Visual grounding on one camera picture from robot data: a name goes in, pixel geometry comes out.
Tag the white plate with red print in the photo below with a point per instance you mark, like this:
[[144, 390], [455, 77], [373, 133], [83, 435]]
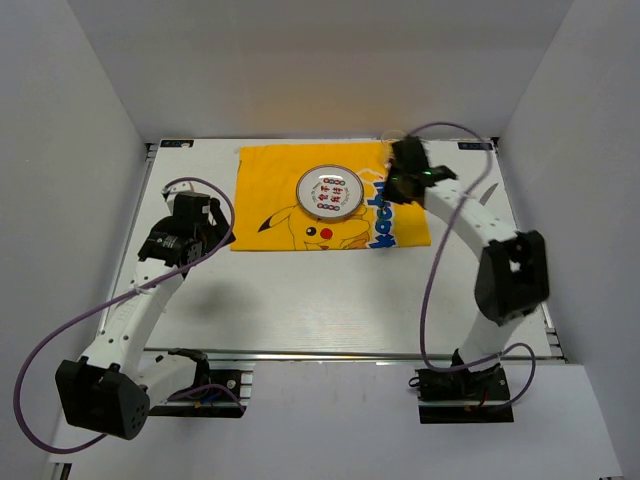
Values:
[[330, 192]]

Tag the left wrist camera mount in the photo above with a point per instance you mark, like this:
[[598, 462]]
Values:
[[185, 203]]

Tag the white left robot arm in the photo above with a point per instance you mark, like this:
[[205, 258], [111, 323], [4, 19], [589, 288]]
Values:
[[107, 390]]

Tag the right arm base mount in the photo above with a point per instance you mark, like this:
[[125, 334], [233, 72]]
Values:
[[462, 397]]

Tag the yellow printed cloth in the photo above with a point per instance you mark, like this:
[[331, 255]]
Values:
[[269, 218]]

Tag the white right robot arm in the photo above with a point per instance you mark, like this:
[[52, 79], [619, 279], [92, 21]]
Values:
[[512, 277]]

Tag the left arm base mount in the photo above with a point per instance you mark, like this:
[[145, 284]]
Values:
[[221, 389]]

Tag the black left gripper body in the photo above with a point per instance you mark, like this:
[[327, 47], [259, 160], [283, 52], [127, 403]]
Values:
[[208, 234]]

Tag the knife with teal handle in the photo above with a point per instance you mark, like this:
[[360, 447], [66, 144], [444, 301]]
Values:
[[487, 194]]

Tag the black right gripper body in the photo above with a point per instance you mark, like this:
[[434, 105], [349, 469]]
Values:
[[392, 187]]

